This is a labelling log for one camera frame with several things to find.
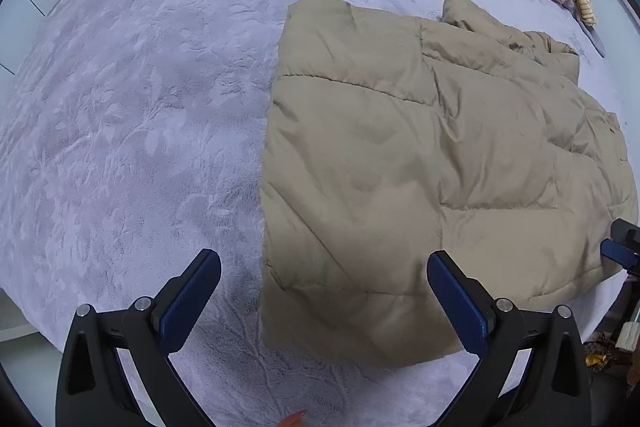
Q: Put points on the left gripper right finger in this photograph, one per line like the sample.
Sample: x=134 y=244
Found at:
x=531 y=368

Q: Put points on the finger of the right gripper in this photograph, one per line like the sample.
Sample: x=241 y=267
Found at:
x=619 y=254
x=626 y=234

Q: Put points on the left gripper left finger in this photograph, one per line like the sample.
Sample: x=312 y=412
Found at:
x=93 y=389

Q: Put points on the beige puffer jacket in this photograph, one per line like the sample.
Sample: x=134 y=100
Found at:
x=390 y=137

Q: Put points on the purple bed blanket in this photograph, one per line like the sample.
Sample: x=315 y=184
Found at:
x=133 y=139

